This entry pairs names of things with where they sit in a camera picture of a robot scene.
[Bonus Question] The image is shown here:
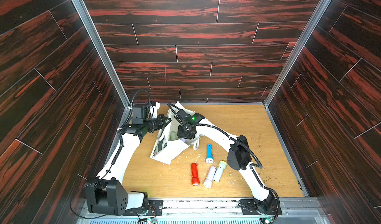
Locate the red flashlight front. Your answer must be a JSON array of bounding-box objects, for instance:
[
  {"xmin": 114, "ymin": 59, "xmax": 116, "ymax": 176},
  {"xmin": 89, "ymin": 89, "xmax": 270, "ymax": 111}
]
[{"xmin": 191, "ymin": 163, "xmax": 200, "ymax": 186}]

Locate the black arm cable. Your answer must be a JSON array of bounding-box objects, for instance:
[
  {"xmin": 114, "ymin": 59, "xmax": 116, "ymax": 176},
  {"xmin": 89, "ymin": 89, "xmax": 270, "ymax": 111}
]
[
  {"xmin": 166, "ymin": 102, "xmax": 282, "ymax": 213},
  {"xmin": 69, "ymin": 89, "xmax": 152, "ymax": 219}
]

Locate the blue flashlight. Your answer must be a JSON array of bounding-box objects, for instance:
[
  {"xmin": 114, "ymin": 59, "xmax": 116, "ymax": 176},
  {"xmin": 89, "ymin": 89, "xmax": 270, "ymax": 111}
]
[{"xmin": 205, "ymin": 144, "xmax": 214, "ymax": 164}]

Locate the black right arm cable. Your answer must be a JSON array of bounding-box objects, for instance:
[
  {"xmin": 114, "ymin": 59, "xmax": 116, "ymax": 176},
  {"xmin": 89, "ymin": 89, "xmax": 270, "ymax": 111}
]
[{"xmin": 166, "ymin": 102, "xmax": 282, "ymax": 213}]

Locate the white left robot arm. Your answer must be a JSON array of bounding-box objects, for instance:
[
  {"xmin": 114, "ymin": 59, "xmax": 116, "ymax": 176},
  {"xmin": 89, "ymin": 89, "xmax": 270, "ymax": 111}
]
[{"xmin": 84, "ymin": 114, "xmax": 171, "ymax": 216}]

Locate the white printed tote bag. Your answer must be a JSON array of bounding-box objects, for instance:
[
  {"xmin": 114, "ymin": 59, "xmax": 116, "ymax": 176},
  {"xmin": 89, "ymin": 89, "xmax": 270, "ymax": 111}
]
[{"xmin": 150, "ymin": 110, "xmax": 200, "ymax": 165}]

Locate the aluminium corner post left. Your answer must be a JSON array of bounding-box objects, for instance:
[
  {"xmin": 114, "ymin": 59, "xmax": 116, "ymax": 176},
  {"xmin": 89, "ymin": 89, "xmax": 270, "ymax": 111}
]
[{"xmin": 71, "ymin": 0, "xmax": 130, "ymax": 109}]

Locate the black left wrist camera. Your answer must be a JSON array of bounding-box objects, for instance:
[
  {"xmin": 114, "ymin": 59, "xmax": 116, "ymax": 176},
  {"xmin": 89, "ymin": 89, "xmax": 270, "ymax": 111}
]
[{"xmin": 132, "ymin": 104, "xmax": 148, "ymax": 120}]

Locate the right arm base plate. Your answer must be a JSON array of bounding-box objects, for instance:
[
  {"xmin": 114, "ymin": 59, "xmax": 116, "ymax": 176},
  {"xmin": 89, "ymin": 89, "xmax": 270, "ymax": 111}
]
[{"xmin": 238, "ymin": 199, "xmax": 282, "ymax": 216}]

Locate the aluminium corner post right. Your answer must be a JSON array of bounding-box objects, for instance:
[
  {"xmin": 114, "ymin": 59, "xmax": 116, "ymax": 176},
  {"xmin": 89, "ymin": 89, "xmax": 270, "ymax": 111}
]
[{"xmin": 264, "ymin": 0, "xmax": 332, "ymax": 109}]

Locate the aluminium corner post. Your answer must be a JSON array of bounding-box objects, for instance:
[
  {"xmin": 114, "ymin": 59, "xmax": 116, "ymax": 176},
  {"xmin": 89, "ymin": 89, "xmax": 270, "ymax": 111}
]
[
  {"xmin": 71, "ymin": 0, "xmax": 130, "ymax": 109},
  {"xmin": 264, "ymin": 0, "xmax": 332, "ymax": 109}
]

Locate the pale green flashlight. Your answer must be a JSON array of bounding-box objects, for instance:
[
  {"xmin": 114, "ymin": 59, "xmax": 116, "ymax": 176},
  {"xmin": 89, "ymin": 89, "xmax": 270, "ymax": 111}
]
[
  {"xmin": 213, "ymin": 160, "xmax": 227, "ymax": 182},
  {"xmin": 170, "ymin": 131, "xmax": 178, "ymax": 141}
]

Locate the aluminium front rail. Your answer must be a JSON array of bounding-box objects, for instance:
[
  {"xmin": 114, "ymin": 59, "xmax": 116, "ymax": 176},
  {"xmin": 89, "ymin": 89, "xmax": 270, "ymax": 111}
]
[{"xmin": 75, "ymin": 198, "xmax": 328, "ymax": 224}]

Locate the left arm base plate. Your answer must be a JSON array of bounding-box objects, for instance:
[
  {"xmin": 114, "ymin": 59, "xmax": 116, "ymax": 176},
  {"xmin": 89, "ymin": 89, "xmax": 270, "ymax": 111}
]
[{"xmin": 123, "ymin": 199, "xmax": 164, "ymax": 217}]

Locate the lavender white flashlight front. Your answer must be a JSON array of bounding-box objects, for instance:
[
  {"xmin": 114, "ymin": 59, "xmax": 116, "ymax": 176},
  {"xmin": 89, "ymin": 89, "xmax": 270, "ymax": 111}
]
[{"xmin": 203, "ymin": 166, "xmax": 217, "ymax": 189}]

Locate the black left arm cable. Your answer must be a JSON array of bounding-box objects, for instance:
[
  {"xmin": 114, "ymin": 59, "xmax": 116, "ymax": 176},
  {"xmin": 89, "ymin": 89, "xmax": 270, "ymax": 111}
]
[{"xmin": 69, "ymin": 89, "xmax": 152, "ymax": 219}]

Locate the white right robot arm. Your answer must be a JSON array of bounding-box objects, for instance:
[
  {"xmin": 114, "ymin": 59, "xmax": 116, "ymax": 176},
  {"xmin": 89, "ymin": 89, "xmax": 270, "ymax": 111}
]
[{"xmin": 177, "ymin": 116, "xmax": 281, "ymax": 214}]

